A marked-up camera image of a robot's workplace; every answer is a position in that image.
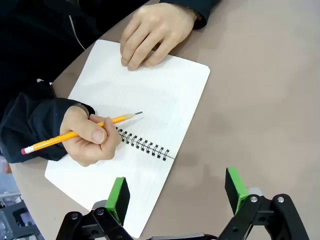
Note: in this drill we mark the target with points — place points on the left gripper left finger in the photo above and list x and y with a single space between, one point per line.
117 200

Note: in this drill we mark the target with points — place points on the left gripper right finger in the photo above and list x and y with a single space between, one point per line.
236 190

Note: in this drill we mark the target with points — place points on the yellow pencil with pink eraser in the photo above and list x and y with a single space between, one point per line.
50 142

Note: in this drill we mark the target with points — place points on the white spiral notebook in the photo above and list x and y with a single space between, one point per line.
150 100

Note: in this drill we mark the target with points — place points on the person's right forearm black sleeve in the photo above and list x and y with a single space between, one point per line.
32 125

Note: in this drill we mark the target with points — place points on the person's left forearm black sleeve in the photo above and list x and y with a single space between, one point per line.
202 10

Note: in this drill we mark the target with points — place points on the person's right hand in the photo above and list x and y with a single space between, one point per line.
85 150

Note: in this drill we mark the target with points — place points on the person's left hand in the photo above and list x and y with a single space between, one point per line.
155 30

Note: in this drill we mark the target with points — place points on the grey step stool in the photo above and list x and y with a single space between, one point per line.
17 220

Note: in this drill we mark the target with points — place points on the person in black jacket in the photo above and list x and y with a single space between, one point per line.
30 37

